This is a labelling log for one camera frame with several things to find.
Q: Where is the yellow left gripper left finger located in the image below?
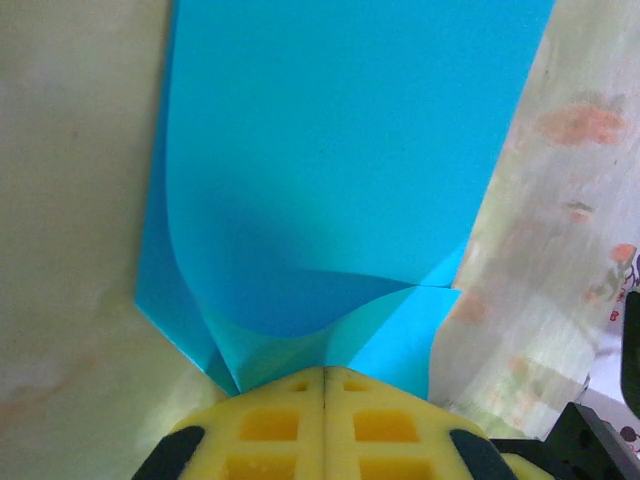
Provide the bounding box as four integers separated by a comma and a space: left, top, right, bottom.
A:
132, 366, 326, 480

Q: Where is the blue paper sheet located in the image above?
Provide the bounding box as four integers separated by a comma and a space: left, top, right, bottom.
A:
133, 0, 556, 401

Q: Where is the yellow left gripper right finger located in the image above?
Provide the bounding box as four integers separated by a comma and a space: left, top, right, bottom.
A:
324, 366, 531, 480

